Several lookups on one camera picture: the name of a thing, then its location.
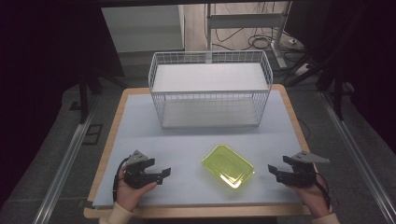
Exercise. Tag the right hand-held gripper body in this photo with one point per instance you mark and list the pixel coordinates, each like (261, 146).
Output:
(300, 175)

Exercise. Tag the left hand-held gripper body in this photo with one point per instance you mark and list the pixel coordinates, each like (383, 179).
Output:
(137, 177)

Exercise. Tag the person's left hand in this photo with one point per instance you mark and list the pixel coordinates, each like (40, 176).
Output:
(129, 196)

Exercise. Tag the person's right hand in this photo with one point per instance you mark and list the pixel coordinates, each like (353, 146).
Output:
(316, 197)

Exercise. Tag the pale blue table mat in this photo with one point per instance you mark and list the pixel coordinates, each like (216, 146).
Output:
(183, 146)

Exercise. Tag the yellow-green plastic tray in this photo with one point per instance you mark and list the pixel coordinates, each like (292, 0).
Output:
(229, 166)

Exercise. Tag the black floor plate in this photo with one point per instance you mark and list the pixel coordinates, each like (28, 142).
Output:
(93, 133)

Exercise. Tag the black metal stand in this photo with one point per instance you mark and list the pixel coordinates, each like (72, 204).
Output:
(337, 93)
(84, 99)

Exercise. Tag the white power strip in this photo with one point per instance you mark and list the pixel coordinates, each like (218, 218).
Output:
(301, 70)

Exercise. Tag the dark curtain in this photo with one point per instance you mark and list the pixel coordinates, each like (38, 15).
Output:
(40, 77)
(367, 62)

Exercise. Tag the white cabinet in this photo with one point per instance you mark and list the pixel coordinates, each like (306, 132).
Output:
(143, 28)

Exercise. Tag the aluminium floor rail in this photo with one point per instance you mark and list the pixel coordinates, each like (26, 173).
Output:
(361, 161)
(62, 171)

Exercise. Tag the white metal desk frame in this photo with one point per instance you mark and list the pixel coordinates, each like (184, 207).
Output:
(246, 21)

